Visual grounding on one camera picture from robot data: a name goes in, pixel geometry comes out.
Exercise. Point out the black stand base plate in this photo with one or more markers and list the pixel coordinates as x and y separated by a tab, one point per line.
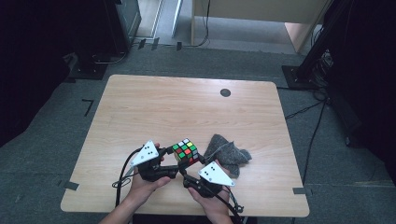
88	71

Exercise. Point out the person's left hand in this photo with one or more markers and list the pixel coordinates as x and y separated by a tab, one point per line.
143	189

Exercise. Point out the grey floor tape piece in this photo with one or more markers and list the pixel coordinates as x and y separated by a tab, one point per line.
301	191
71	185

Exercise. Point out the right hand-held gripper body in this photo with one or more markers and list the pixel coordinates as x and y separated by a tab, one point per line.
214	175

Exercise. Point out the multicoloured puzzle cube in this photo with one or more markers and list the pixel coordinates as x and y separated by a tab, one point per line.
186	151

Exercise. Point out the grey fluffy cloth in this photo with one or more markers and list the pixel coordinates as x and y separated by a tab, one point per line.
227	152

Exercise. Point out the person's right hand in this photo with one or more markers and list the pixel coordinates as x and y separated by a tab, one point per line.
211	205

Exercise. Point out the black metal stand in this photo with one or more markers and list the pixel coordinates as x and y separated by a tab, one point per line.
314	46

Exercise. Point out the light wooden desk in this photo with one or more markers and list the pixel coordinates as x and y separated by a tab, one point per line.
258	11

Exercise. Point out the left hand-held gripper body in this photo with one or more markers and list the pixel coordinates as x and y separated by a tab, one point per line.
149	169

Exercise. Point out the dark curtain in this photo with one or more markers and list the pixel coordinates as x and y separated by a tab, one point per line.
370	77
28	62

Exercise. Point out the black cabinet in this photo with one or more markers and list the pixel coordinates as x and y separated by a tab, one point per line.
127	25

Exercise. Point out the dark round table grommet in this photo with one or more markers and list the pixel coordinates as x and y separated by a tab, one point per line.
225	92

